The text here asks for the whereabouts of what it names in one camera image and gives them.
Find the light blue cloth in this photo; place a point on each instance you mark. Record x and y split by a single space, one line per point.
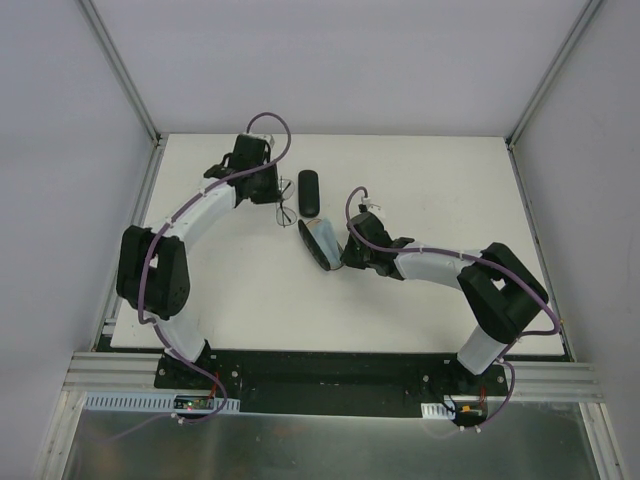
323 233

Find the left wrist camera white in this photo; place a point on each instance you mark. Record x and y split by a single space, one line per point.
268 138

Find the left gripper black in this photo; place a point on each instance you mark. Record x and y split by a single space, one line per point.
267 186

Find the aluminium front rail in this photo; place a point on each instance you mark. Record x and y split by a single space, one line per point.
536 381

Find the black glasses case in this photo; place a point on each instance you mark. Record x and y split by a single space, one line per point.
308 193
304 229

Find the left white cable duct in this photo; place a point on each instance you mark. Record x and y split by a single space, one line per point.
160 403

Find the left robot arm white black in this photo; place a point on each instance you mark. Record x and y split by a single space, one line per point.
153 270

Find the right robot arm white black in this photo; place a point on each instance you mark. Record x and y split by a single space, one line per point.
501 292

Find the metal frame clear glasses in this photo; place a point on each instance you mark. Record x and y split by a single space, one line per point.
285 215

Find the left aluminium frame post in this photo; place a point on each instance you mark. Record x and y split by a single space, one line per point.
116 63

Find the right aluminium frame post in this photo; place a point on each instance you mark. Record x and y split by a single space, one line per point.
586 16

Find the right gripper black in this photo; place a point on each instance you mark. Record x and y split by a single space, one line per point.
351 253

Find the right white cable duct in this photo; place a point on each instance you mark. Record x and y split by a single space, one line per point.
438 411

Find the aluminium frame post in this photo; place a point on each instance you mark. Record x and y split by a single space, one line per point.
116 63
586 16

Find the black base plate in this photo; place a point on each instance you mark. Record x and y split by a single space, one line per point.
384 385

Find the white cable duct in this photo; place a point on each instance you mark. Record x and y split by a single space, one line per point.
438 411
160 403

